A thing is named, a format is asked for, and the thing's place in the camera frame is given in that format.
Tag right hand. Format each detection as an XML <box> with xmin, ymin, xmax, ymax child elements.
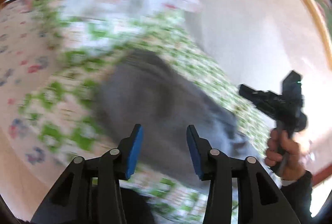
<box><xmin>265</xmin><ymin>129</ymin><xmax>306</xmax><ymax>181</ymax></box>

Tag green white patterned quilt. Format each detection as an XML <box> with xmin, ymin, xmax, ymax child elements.
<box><xmin>18</xmin><ymin>0</ymin><xmax>269</xmax><ymax>223</ymax></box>

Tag dark sleeve right forearm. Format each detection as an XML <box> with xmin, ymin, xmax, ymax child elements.
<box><xmin>280</xmin><ymin>171</ymin><xmax>312</xmax><ymax>224</ymax></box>

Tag pink flowered bed sheet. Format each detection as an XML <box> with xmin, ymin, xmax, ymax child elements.
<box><xmin>0</xmin><ymin>0</ymin><xmax>86</xmax><ymax>217</ymax></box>

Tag grey fleece pants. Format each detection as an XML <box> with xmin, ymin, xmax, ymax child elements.
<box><xmin>95</xmin><ymin>49</ymin><xmax>258</xmax><ymax>191</ymax></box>

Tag floral pillow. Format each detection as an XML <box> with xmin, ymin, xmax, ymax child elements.
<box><xmin>24</xmin><ymin>0</ymin><xmax>200</xmax><ymax>65</ymax></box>

